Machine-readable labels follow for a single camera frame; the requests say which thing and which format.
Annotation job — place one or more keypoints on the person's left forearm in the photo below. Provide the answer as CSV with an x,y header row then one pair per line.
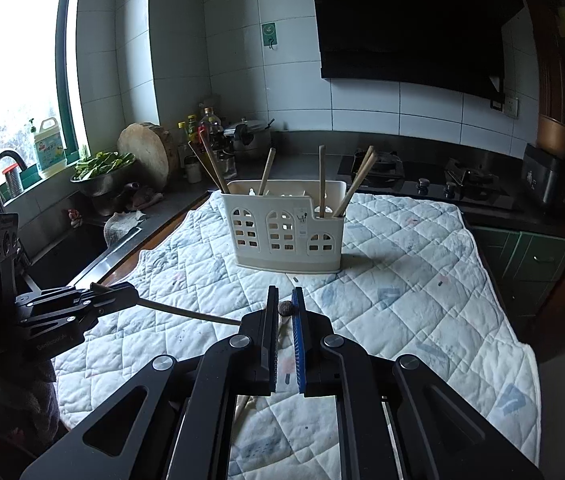
x,y
12,400

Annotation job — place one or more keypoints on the round wooden cutting board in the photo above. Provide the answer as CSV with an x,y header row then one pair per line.
x,y
147,150

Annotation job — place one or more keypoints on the white checked dishcloth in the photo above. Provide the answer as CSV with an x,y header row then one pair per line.
x,y
120,227

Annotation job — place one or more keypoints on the white plastic utensil holder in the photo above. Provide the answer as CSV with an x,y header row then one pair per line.
x,y
262,255

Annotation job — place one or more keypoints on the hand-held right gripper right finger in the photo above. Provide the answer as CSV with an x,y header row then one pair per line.
x,y
298,350

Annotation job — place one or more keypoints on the black countertop appliance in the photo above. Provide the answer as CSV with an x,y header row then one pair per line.
x,y
550,175

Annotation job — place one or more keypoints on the metal can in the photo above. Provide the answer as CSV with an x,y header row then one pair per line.
x,y
13,180

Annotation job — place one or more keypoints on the black range hood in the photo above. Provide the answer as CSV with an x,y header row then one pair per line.
x,y
402,25

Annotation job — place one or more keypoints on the gas stove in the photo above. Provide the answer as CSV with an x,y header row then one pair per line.
x,y
432,185

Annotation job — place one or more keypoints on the brown rag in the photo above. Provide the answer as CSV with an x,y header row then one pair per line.
x,y
137,196

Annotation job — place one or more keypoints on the green lower cabinet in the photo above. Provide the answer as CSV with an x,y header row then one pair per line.
x,y
522,265

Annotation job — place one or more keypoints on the green wall hook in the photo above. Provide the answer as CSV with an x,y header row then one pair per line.
x,y
269,35

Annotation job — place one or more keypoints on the window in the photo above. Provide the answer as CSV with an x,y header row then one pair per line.
x,y
12,60

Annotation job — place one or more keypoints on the kitchen sink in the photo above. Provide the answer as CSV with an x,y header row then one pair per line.
x,y
67,255

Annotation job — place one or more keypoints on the yellow-cap sauce bottle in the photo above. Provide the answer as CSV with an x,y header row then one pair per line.
x,y
182,140

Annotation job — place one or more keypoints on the small white cup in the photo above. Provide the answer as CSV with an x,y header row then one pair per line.
x,y
193,171

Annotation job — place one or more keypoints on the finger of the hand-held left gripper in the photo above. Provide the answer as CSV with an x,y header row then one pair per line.
x,y
107,292
107,308

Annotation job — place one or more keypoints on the wall socket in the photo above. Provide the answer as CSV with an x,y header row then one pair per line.
x,y
511,107

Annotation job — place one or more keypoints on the metal pressure cooker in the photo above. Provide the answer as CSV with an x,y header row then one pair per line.
x,y
247,140

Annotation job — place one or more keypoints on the white quilted mat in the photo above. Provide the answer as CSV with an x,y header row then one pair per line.
x,y
412,285

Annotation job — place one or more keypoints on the metal bowl of green vegetables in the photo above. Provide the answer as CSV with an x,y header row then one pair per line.
x,y
102,164

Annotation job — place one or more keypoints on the pink scrubber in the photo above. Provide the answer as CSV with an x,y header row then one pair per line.
x,y
75,218

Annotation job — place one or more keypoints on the dark sink faucet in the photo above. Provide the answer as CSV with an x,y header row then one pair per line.
x,y
0,165

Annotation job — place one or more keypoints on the white detergent bottle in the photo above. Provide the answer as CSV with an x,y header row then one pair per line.
x,y
50,152

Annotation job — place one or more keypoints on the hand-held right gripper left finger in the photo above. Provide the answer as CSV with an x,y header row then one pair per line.
x,y
271,350

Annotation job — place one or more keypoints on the clear oil bottle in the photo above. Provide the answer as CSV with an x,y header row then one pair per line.
x,y
211,127

